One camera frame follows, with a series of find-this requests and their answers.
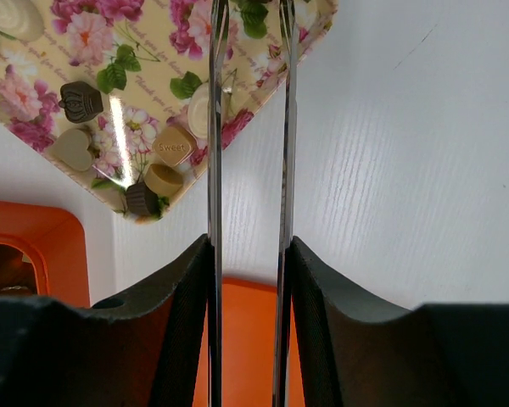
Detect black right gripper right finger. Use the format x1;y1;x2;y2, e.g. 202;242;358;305
288;238;509;406

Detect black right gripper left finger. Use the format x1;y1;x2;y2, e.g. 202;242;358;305
0;235;210;406

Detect dark cup chocolate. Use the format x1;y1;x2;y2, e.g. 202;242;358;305
125;181;160;216

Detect dark flower chocolate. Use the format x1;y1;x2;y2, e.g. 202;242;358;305
59;81;103;124

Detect metal tongs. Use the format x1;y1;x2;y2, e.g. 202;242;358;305
208;1;299;406

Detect orange box lid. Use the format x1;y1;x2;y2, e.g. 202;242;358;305
193;277;305;407

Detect tan round chocolate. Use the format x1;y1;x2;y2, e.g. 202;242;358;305
143;164;183;198

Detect orange chocolate box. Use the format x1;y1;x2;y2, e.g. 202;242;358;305
0;201;90;308

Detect tan heart chocolate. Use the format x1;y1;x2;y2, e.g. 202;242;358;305
51;128;95;172

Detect tan sweet chocolate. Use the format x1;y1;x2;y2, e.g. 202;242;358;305
152;125;197;167

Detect floral tray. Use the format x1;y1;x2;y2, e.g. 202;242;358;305
0;0;339;224

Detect white round chocolate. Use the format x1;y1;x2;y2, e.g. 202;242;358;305
187;83;210;139

